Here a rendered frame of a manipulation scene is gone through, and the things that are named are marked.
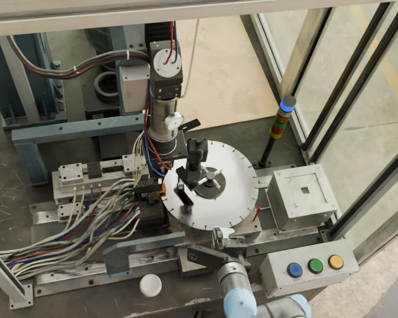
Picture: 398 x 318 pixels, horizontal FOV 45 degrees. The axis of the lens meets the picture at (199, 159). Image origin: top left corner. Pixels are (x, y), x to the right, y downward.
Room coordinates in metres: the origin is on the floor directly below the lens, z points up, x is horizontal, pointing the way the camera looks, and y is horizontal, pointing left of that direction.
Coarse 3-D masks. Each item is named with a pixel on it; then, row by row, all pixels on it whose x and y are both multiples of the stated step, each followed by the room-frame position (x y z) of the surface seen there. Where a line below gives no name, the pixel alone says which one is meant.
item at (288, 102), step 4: (284, 96) 0.98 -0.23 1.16; (288, 96) 0.99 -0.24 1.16; (284, 100) 0.97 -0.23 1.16; (288, 100) 0.97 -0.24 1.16; (292, 100) 0.97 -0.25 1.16; (280, 104) 0.97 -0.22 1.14; (284, 104) 0.95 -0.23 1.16; (288, 104) 0.95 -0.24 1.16; (292, 104) 0.96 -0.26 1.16; (280, 108) 0.96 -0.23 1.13; (284, 108) 0.95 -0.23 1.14; (288, 108) 0.95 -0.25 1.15; (292, 108) 0.95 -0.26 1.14
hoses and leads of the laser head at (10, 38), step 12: (12, 36) 0.67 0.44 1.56; (12, 48) 0.64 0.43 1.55; (24, 60) 0.63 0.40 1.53; (96, 60) 0.65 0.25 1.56; (144, 60) 0.68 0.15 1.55; (168, 60) 0.63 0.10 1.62; (192, 60) 0.66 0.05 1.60; (36, 72) 0.61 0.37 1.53; (60, 72) 0.62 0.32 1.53; (72, 72) 0.62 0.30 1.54; (84, 72) 0.63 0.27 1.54; (144, 120) 0.68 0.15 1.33; (144, 132) 0.66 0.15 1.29; (168, 168) 0.62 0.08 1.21
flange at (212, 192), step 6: (210, 168) 0.79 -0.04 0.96; (216, 168) 0.79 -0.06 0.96; (204, 174) 0.76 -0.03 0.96; (222, 174) 0.77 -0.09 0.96; (198, 180) 0.73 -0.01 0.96; (216, 180) 0.74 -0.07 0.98; (222, 180) 0.75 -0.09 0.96; (198, 186) 0.71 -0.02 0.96; (204, 186) 0.72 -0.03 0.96; (210, 186) 0.72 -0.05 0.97; (222, 186) 0.73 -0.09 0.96; (198, 192) 0.69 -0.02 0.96; (204, 192) 0.69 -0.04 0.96; (210, 192) 0.70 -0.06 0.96; (216, 192) 0.70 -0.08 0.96
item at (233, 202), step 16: (208, 144) 0.88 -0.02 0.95; (224, 144) 0.90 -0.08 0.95; (176, 160) 0.80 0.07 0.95; (208, 160) 0.82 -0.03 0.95; (224, 160) 0.83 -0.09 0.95; (240, 160) 0.84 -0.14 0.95; (176, 176) 0.74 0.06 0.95; (224, 176) 0.77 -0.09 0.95; (240, 176) 0.78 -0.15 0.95; (256, 176) 0.80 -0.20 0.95; (176, 192) 0.68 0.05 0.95; (192, 192) 0.69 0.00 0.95; (224, 192) 0.71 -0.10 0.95; (240, 192) 0.72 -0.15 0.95; (256, 192) 0.74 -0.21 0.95; (176, 208) 0.63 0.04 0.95; (192, 208) 0.64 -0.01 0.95; (208, 208) 0.65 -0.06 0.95; (224, 208) 0.66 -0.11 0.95; (240, 208) 0.67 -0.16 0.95; (192, 224) 0.58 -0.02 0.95; (208, 224) 0.59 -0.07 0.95; (224, 224) 0.60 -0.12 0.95
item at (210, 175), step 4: (204, 168) 0.76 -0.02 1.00; (220, 168) 0.77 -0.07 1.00; (208, 172) 0.75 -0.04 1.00; (212, 172) 0.75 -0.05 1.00; (216, 172) 0.75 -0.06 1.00; (208, 176) 0.73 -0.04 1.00; (212, 176) 0.73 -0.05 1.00; (200, 180) 0.71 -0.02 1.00; (204, 180) 0.72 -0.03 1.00; (208, 180) 0.72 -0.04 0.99; (212, 180) 0.72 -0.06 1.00; (216, 184) 0.71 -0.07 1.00
